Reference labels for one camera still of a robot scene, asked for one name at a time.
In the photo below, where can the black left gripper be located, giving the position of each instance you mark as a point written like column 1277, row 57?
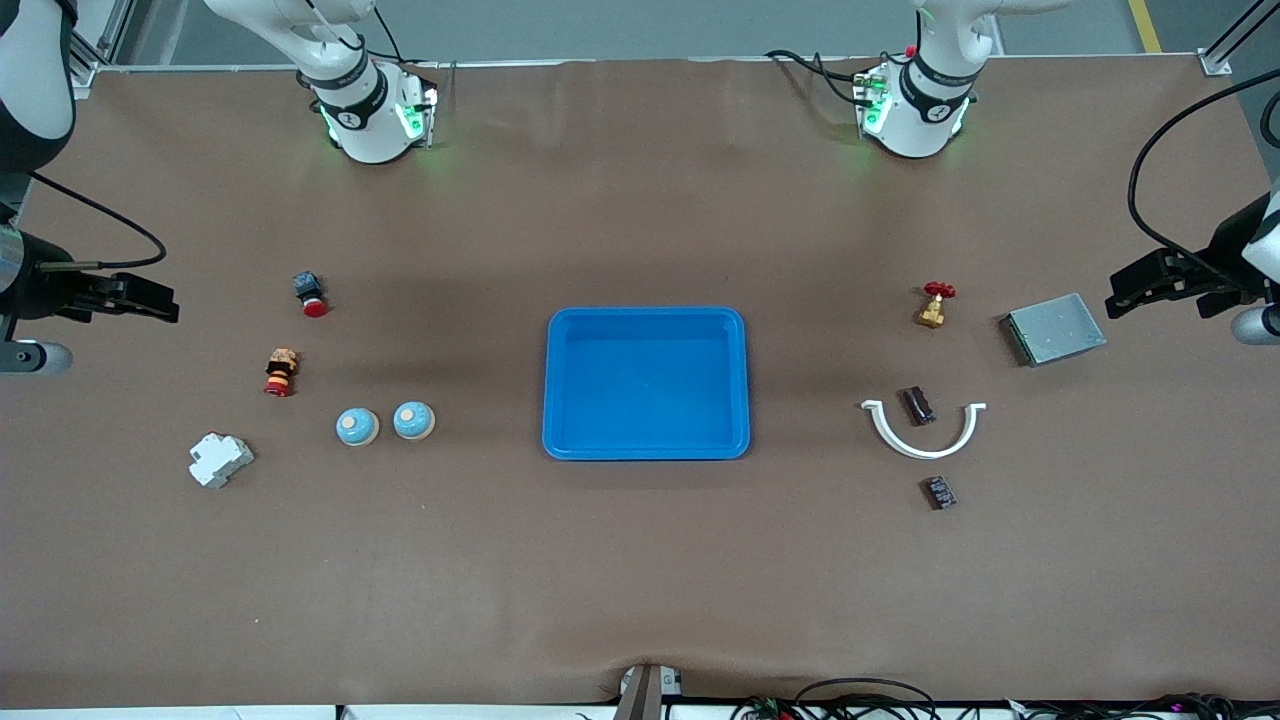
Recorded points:
column 1222, row 258

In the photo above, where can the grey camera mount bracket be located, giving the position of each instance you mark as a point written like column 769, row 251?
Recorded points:
column 640, row 695

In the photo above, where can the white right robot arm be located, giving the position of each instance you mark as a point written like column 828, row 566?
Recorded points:
column 365, row 120

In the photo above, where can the white circuit breaker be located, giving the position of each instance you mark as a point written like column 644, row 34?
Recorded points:
column 218, row 460

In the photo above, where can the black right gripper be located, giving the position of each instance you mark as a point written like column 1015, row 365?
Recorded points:
column 48, row 290

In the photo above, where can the grey metal box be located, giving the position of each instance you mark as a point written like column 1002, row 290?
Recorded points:
column 1055, row 330

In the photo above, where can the red yellow stacked push button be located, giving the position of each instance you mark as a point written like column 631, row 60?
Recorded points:
column 281, row 375

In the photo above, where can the white curved pipe clamp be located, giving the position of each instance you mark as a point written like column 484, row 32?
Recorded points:
column 925, row 453

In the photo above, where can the light blue desk bell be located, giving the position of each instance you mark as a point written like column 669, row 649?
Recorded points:
column 414, row 420
column 357, row 427

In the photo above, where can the dark cylindrical capacitor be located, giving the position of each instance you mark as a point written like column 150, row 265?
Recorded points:
column 939, row 493
column 918, row 406

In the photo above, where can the red emergency stop button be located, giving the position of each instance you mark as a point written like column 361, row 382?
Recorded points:
column 314, row 305

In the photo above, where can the aluminium frame post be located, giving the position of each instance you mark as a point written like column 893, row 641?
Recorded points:
column 85, row 80
column 1215, row 65

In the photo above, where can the blue plastic tray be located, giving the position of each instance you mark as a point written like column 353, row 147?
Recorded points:
column 645, row 385

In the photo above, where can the brown table mat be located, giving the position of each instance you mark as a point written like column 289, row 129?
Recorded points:
column 640, row 560

